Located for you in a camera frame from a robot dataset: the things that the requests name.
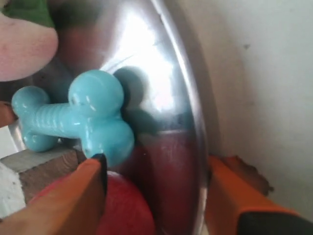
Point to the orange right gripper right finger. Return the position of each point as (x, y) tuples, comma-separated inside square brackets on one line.
[(237, 203)]

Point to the round metal plate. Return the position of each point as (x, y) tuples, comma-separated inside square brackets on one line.
[(137, 41)]

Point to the red apple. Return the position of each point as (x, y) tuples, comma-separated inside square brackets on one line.
[(126, 210)]

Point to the pink peach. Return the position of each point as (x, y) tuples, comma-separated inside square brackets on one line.
[(28, 38)]

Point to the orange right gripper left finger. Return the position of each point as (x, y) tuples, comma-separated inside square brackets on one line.
[(74, 207)]

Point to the wooden cube block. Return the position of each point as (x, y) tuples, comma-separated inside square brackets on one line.
[(24, 174)]

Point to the turquoise bone toy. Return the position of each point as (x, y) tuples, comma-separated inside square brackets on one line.
[(92, 115)]

